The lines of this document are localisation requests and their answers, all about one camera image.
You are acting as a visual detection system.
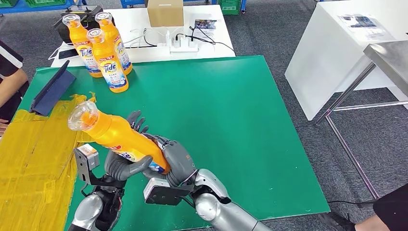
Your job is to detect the white panel-sided table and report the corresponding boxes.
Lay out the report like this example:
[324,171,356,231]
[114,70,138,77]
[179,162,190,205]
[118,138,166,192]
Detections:
[284,0,408,121]

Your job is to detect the green table mat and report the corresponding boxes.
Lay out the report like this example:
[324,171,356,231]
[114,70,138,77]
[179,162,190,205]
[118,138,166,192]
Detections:
[16,55,331,231]

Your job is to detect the black power cable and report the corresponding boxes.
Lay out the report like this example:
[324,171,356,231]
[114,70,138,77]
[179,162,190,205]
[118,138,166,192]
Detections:
[175,26,237,57]

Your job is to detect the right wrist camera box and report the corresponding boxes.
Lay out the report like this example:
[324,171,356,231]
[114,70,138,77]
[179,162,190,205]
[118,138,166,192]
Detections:
[143,177,192,206]

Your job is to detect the stainless steel table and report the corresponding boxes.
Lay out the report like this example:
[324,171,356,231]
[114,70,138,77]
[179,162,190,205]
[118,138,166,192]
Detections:
[314,40,408,208]

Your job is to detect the person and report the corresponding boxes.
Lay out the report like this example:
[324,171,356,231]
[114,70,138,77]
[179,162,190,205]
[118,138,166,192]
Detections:
[354,183,408,231]
[0,39,30,138]

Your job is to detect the orange detergent bottle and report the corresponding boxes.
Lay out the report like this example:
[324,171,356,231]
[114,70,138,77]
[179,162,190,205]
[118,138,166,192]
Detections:
[62,14,103,78]
[95,12,133,76]
[67,101,171,175]
[86,28,129,94]

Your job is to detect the white power strip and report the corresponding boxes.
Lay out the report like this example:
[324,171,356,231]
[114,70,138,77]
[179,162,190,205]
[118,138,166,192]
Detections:
[169,41,199,53]

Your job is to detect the brown cardboard box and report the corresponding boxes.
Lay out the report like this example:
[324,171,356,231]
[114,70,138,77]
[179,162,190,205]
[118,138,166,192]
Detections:
[147,0,185,28]

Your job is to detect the black smartphone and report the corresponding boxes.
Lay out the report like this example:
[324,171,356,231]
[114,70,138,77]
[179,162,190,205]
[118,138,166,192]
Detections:
[58,48,80,60]

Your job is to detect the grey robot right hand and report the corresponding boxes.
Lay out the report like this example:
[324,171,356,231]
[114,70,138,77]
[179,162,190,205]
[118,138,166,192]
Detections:
[142,134,197,188]

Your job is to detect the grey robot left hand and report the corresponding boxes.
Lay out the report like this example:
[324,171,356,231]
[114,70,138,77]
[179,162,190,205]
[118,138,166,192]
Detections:
[104,110,154,182]

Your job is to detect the black charging cable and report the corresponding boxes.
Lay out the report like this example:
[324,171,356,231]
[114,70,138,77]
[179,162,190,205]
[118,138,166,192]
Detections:
[127,27,158,49]

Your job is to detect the white rectangular table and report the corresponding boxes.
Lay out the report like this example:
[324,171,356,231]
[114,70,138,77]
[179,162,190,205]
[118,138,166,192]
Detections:
[50,4,236,68]

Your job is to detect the black carrying case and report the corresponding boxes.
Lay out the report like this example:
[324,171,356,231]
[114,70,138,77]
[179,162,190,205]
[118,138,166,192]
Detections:
[56,13,115,44]

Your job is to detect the black drone remote controller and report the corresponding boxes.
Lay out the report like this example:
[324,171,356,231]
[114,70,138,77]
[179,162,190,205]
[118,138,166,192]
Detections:
[52,4,104,28]

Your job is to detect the white charging cable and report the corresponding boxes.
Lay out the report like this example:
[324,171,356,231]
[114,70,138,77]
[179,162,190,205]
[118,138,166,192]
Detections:
[48,27,167,61]

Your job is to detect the black floor cable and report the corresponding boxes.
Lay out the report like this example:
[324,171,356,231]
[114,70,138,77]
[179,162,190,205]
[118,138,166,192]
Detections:
[327,199,377,206]

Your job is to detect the dark blue tablet case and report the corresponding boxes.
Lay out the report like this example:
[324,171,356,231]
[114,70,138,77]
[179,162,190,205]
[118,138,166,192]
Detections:
[29,60,77,117]

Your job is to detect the large printed leaflet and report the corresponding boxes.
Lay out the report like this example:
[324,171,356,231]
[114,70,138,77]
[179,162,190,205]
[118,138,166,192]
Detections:
[338,13,395,42]

